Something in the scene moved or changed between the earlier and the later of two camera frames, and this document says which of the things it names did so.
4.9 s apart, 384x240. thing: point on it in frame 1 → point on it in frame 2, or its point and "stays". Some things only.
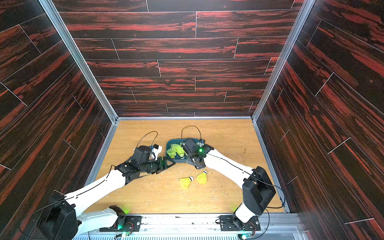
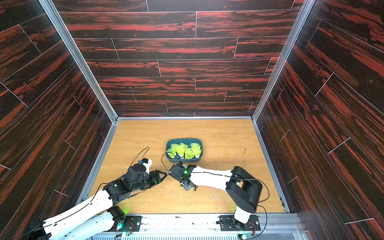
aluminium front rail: [209, 227] stays
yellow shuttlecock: [172, 152] stays
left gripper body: [154, 166] → [147, 182]
